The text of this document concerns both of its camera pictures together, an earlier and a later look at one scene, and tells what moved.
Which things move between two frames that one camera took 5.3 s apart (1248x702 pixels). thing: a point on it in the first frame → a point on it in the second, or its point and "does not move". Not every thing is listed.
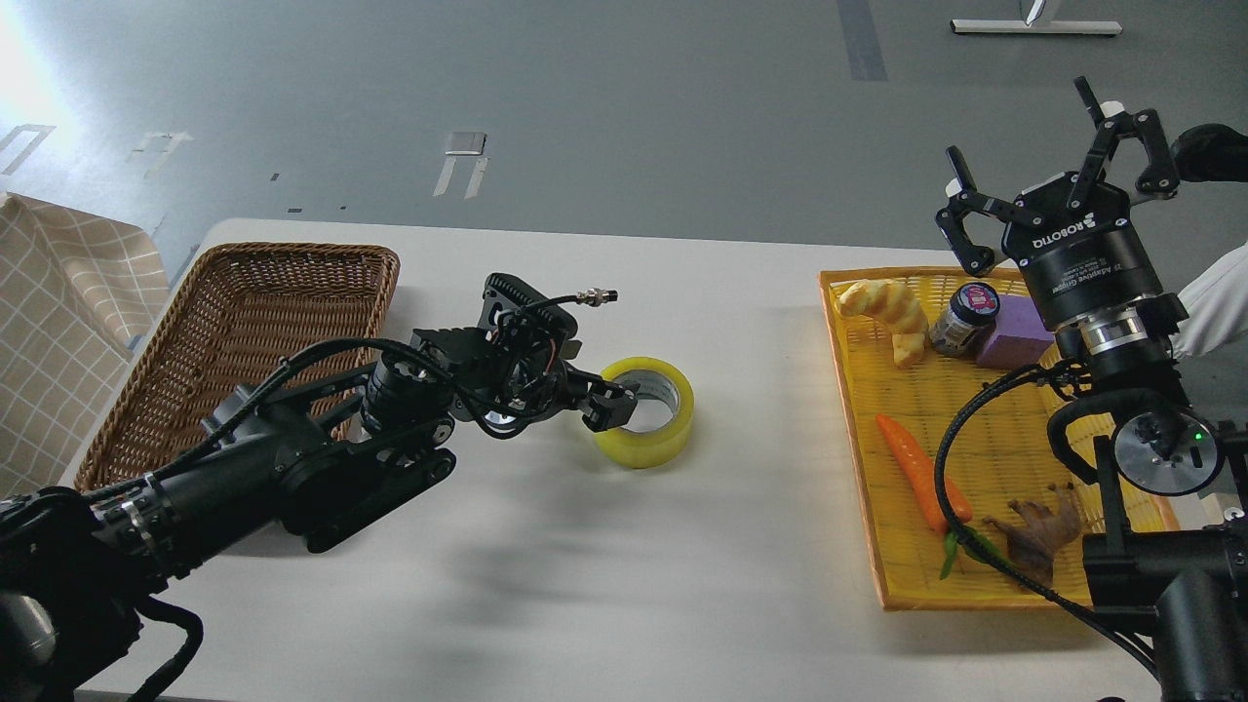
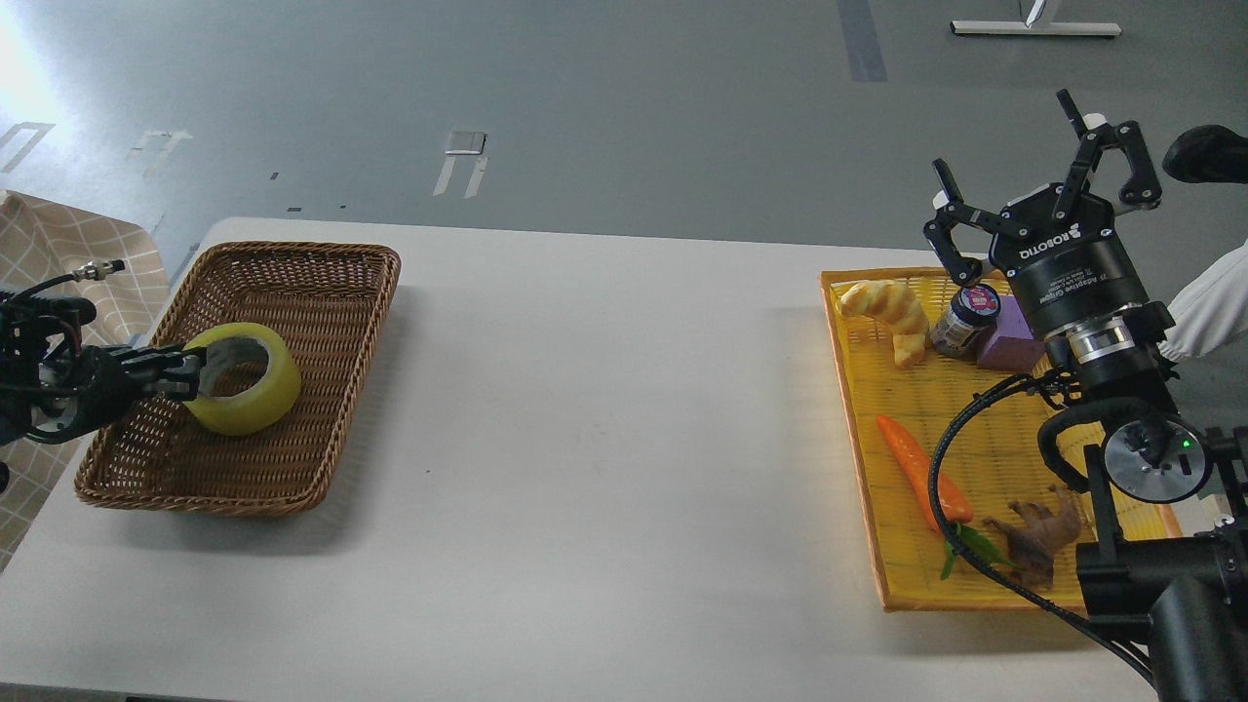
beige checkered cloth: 78,291 does not move
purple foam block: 1020,340 does not move
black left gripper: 512,367 → 80,387
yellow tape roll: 652,449 → 254,410
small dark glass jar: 966,323 does not move
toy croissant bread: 895,306 does not move
